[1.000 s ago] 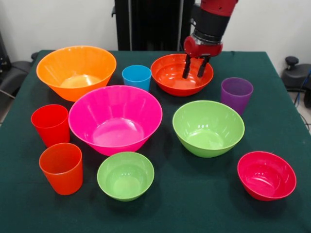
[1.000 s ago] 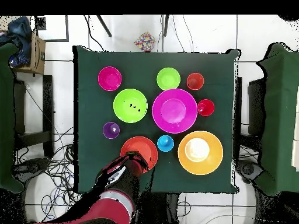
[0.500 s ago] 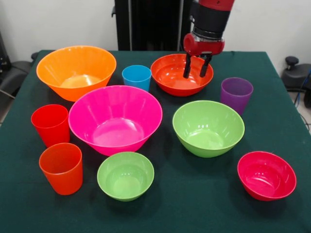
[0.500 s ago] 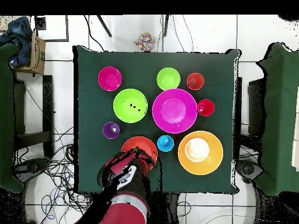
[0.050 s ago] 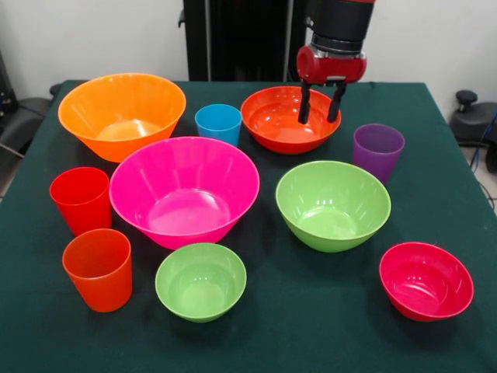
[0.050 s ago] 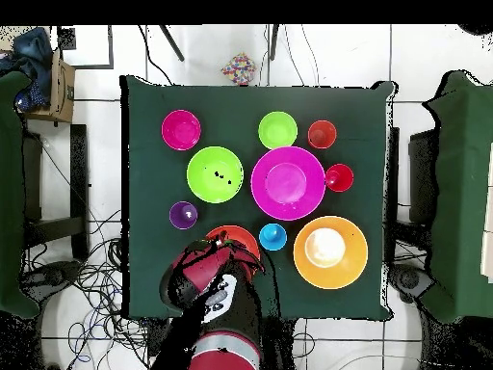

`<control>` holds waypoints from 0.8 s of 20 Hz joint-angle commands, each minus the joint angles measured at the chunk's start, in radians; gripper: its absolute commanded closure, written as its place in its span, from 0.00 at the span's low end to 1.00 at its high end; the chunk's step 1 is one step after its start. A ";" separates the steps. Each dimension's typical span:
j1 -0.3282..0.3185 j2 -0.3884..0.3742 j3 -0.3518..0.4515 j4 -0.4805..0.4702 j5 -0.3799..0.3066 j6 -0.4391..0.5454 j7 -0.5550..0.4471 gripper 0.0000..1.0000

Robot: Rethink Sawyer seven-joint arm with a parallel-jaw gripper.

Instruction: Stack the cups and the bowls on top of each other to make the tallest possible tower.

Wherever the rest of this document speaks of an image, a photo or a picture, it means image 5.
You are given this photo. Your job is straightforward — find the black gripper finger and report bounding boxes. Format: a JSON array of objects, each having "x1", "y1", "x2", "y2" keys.
[
  {"x1": 297, "y1": 82, "x2": 313, "y2": 125},
  {"x1": 326, "y1": 82, "x2": 347, "y2": 124}
]

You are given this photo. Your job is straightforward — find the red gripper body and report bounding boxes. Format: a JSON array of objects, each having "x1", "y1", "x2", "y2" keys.
[{"x1": 296, "y1": 45, "x2": 368, "y2": 85}]

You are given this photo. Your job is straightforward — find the large orange bowl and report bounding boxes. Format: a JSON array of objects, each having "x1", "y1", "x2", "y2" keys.
[{"x1": 57, "y1": 72, "x2": 187, "y2": 164}]

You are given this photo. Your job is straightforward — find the red-orange bowl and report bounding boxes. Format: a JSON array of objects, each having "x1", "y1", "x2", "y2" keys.
[{"x1": 240, "y1": 85, "x2": 342, "y2": 155}]

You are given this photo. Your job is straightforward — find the purple cup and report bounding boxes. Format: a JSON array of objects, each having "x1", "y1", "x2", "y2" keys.
[{"x1": 352, "y1": 123, "x2": 406, "y2": 186}]

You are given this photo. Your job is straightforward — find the blue cup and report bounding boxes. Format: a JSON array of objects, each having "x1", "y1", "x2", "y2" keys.
[{"x1": 194, "y1": 103, "x2": 243, "y2": 148}]

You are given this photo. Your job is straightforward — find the large green bowl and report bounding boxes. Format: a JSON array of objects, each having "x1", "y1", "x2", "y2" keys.
[{"x1": 275, "y1": 160, "x2": 392, "y2": 254}]

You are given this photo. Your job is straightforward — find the large pink bowl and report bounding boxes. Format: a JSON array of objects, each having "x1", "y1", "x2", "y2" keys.
[{"x1": 109, "y1": 136, "x2": 261, "y2": 251}]

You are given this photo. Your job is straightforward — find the small pink bowl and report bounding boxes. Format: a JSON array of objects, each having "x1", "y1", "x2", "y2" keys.
[{"x1": 379, "y1": 242, "x2": 475, "y2": 323}]

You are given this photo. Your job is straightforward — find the small green bowl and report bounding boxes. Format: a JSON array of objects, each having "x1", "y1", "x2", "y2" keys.
[{"x1": 155, "y1": 242, "x2": 248, "y2": 323}]

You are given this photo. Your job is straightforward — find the dark green table cloth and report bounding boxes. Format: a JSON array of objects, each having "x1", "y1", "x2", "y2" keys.
[{"x1": 0, "y1": 79, "x2": 497, "y2": 373}]

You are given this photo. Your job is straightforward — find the red cup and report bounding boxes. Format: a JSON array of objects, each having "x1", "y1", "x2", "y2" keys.
[{"x1": 49, "y1": 166, "x2": 113, "y2": 237}]

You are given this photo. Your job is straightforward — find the red-orange cup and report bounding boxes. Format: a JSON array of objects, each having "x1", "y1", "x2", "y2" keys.
[{"x1": 61, "y1": 228, "x2": 134, "y2": 313}]

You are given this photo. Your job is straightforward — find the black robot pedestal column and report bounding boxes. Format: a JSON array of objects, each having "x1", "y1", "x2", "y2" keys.
[{"x1": 178, "y1": 0, "x2": 314, "y2": 82}]

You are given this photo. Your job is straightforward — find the black pedestal leg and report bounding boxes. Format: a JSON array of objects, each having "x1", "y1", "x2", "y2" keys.
[
  {"x1": 449, "y1": 89, "x2": 497, "y2": 174},
  {"x1": 0, "y1": 96, "x2": 51, "y2": 156}
]

